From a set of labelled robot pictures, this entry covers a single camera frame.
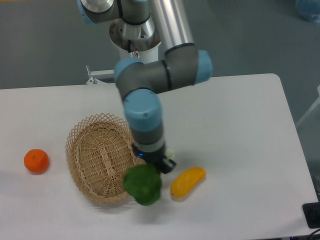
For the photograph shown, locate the white frame at right edge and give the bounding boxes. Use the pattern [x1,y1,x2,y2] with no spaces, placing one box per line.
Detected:
[295,86,320,128]

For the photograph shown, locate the orange tangerine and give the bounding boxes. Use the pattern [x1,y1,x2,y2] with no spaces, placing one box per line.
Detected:
[23,149,50,174]

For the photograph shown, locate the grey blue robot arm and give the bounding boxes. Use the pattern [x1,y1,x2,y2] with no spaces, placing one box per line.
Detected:
[77,0,213,174]

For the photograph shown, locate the yellow mango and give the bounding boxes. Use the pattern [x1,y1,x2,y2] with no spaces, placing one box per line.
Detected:
[170,166,207,199]

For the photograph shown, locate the green leafy vegetable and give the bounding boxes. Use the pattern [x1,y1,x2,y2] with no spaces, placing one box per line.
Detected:
[123,164,162,206]

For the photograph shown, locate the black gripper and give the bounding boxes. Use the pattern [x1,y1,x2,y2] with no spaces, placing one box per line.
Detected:
[131,143,177,174]

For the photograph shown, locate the woven wicker basket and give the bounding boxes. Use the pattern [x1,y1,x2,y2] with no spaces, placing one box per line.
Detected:
[65,113,145,204]

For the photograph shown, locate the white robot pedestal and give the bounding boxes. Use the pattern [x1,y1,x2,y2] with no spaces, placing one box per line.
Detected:
[109,17,161,64]

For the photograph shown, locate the blue plastic bag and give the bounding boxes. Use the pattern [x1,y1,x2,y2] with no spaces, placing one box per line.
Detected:
[295,0,320,24]

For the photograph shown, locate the black device at table edge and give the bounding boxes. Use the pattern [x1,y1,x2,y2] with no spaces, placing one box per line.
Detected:
[302,202,320,229]

